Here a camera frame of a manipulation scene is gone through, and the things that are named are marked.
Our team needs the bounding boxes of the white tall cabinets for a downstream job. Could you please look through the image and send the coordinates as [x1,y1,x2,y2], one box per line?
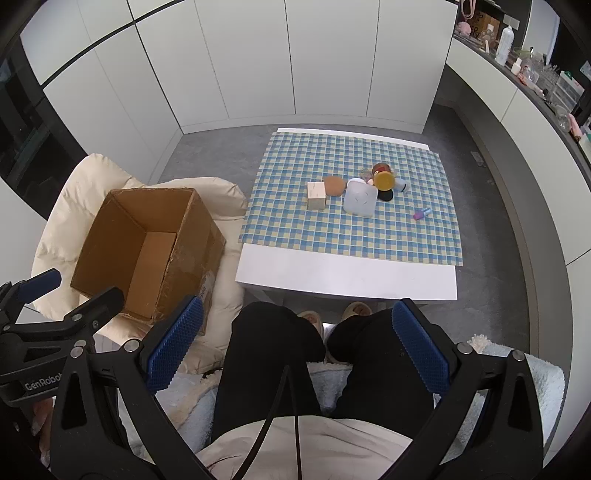
[21,0,458,134]

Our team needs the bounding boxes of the beige slipper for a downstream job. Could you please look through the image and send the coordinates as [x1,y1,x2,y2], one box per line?
[342,301,372,324]
[298,311,325,340]

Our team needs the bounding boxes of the black cable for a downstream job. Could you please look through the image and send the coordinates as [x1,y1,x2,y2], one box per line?
[244,366,291,480]
[287,369,303,480]

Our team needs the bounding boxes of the cream cushioned chair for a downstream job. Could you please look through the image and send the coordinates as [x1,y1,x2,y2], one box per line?
[36,154,250,374]

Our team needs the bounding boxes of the clear plastic drawer organizer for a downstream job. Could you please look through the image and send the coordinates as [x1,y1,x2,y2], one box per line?
[549,71,585,114]

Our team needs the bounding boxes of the white curved counter cabinet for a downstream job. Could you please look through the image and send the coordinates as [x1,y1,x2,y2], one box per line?
[445,34,591,278]

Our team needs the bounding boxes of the light blue fleece blanket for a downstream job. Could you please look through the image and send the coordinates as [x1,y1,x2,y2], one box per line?
[157,339,566,457]

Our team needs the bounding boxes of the person's left hand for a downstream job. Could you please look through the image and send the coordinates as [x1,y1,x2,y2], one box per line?
[30,399,56,466]

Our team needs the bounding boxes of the translucent square plastic container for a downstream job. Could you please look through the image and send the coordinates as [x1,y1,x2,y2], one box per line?
[342,178,378,217]

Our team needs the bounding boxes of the small wooden cube box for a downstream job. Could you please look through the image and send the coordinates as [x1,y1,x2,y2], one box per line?
[307,181,328,212]

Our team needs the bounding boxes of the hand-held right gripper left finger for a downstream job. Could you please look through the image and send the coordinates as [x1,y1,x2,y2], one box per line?
[50,296,218,480]

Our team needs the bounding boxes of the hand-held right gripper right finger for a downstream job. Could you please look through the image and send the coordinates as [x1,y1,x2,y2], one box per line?
[390,298,546,480]

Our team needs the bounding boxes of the person's cream top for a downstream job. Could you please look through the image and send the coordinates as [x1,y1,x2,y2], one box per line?
[196,413,414,480]

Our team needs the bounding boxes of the black glass cabinet door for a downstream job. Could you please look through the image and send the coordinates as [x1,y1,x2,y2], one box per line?
[0,46,88,197]

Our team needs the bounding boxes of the person's right leg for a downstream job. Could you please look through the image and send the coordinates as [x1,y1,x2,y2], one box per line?
[325,309,435,421]

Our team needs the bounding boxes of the red jar with yellow lid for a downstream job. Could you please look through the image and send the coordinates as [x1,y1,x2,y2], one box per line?
[372,162,397,191]

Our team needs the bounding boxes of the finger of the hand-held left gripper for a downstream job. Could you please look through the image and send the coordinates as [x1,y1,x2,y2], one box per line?
[0,270,62,325]
[59,286,126,334]

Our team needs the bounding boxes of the brown printed cardboard box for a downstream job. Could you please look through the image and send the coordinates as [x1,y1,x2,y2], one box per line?
[470,11,502,44]

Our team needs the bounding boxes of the white spray bottle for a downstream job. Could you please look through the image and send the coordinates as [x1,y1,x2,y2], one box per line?
[495,25,515,66]

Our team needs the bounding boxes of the blue yellow checkered tablecloth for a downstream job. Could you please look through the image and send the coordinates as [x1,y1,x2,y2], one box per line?
[238,130,464,266]

